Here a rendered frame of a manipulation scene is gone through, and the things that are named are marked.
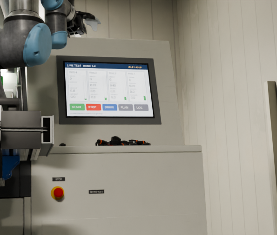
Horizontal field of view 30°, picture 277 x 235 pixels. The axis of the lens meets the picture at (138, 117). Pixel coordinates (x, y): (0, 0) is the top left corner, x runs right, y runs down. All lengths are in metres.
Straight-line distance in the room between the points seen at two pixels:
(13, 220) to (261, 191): 1.72
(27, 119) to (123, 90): 1.25
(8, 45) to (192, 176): 1.00
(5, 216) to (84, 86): 0.73
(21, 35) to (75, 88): 0.93
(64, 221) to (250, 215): 1.67
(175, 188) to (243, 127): 1.42
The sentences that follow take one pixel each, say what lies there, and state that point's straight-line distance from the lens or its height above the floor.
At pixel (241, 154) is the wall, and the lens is 3.52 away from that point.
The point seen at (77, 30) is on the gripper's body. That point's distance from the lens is 1.99.
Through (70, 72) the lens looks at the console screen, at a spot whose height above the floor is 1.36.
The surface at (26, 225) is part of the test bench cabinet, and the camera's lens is 2.03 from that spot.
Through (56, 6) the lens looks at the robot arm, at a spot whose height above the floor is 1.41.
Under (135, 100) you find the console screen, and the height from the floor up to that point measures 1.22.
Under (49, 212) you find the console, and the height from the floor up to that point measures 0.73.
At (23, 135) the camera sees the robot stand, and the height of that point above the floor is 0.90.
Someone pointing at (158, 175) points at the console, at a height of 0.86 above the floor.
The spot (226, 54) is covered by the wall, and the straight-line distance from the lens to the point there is 3.76.
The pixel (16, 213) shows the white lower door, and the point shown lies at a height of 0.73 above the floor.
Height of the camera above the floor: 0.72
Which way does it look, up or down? 10 degrees up
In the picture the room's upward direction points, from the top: 2 degrees counter-clockwise
